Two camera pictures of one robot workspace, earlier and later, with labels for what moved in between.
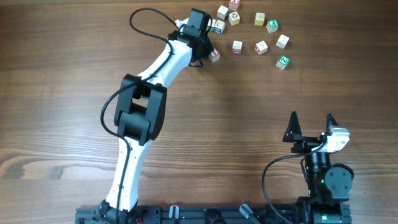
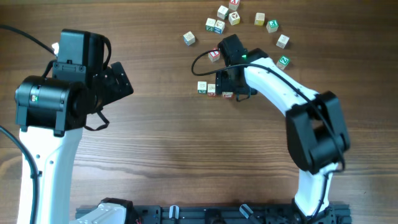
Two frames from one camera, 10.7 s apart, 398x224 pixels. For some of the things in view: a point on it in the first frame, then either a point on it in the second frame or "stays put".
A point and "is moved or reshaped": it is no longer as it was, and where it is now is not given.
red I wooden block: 214,55 stays put
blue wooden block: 219,27 stays put
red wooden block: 261,47 to 227,94
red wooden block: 237,47 is moved or reshaped
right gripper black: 294,134 to 221,85
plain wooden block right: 283,41 stays put
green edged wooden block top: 223,12 stays put
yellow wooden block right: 259,18 stays put
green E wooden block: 272,26 stays put
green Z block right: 283,61 stays put
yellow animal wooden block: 234,18 stays put
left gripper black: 207,40 to 117,83
